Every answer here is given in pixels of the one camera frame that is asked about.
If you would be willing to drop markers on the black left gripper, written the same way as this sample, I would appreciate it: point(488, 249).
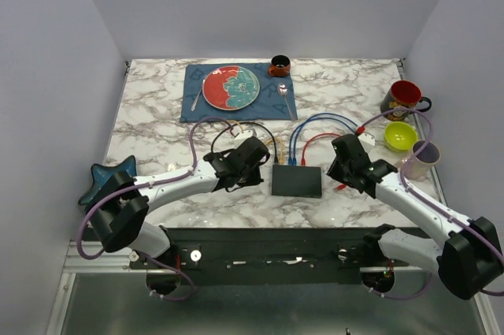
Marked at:
point(255, 180)

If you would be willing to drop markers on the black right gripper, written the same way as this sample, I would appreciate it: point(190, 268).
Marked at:
point(334, 172)

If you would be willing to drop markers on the black network switch box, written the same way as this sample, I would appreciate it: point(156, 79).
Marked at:
point(297, 181)

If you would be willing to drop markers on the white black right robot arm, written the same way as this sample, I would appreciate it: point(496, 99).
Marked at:
point(464, 253)

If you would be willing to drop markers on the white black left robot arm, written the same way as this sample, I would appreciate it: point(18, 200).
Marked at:
point(118, 211)

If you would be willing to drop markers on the lime green bowl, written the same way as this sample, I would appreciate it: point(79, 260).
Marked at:
point(399, 136)

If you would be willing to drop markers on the lavender cup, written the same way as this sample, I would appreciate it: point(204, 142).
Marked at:
point(422, 162)

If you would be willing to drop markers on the blue cloth placemat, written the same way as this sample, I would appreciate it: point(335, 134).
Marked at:
point(269, 105)

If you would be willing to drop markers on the red and teal plate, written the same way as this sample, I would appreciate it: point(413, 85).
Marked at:
point(231, 88)

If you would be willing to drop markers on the silver fork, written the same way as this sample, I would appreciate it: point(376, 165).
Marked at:
point(196, 99)

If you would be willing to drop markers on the black mug red inside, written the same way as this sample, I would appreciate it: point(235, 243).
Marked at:
point(402, 94)

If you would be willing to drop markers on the silver spoon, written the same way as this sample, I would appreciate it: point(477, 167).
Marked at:
point(283, 92)

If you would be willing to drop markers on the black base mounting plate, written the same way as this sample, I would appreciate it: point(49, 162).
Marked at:
point(211, 257)

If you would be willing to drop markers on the small brown mug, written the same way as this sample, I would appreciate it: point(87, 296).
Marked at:
point(280, 66)

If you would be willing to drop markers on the blue star-shaped dish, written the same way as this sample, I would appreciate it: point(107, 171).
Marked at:
point(100, 174)

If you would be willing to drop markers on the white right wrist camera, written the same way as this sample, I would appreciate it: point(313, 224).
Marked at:
point(367, 140)

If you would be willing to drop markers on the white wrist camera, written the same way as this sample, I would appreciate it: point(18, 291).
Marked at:
point(244, 135)
point(367, 140)

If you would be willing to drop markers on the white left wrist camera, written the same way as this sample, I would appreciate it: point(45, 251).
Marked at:
point(244, 135)

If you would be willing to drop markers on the aluminium extrusion rail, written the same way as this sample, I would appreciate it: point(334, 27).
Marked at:
point(106, 263)

